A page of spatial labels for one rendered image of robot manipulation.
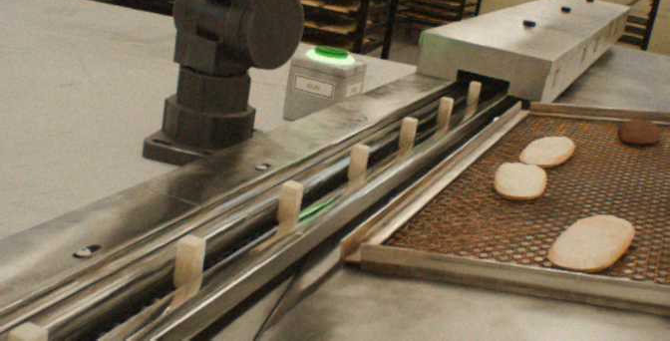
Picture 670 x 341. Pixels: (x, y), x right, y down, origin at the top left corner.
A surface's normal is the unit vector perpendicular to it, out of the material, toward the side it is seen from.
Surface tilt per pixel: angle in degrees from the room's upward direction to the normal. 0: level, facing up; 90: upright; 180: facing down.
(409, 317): 10
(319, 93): 90
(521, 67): 90
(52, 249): 0
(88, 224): 0
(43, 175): 0
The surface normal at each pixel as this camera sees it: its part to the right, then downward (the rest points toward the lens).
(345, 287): 0.00, -0.97
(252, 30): 0.77, 0.31
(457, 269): -0.39, 0.21
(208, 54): -0.62, 0.14
